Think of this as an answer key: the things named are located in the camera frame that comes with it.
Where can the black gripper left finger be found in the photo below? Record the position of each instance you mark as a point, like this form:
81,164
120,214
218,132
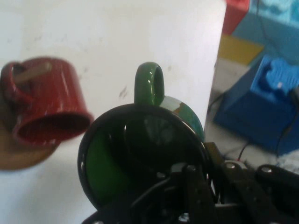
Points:
191,200

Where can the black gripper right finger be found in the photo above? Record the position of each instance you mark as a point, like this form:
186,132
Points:
247,200

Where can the green enamel mug white lettering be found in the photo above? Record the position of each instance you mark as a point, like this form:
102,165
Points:
105,158

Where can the dark blue toy brick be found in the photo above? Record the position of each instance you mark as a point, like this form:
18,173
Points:
245,112

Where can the small yellow toy brick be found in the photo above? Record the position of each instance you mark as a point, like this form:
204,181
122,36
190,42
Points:
238,49

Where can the red enamel mug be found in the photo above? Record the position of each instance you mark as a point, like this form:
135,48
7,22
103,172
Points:
58,93

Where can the brown wooden mug tree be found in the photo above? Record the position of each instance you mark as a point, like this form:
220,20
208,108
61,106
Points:
23,156

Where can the turquoise toy brick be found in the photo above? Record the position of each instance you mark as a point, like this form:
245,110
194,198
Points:
275,23

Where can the small red toy brick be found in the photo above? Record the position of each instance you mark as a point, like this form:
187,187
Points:
236,16

